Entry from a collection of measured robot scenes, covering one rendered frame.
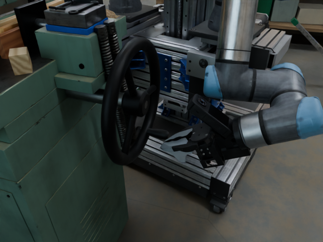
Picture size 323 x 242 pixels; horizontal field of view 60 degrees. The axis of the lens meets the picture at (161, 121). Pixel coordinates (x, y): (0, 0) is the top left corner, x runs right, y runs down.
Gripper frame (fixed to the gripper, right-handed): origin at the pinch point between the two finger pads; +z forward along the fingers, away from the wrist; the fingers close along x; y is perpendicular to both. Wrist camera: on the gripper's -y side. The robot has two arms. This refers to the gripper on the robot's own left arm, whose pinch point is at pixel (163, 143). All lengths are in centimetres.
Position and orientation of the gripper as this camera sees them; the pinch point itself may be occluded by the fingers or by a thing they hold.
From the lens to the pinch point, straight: 70.4
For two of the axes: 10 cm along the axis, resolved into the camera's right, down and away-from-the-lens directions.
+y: 4.7, 8.0, 3.8
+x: 3.2, -5.5, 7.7
